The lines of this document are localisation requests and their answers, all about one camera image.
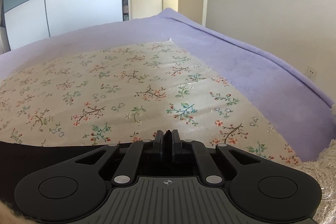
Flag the black pants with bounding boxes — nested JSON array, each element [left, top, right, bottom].
[[0, 140, 164, 204]]

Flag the floral bed cloth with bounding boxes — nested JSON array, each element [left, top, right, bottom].
[[1, 40, 300, 166]]

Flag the white wall socket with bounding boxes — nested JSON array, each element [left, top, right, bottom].
[[305, 66, 317, 82]]

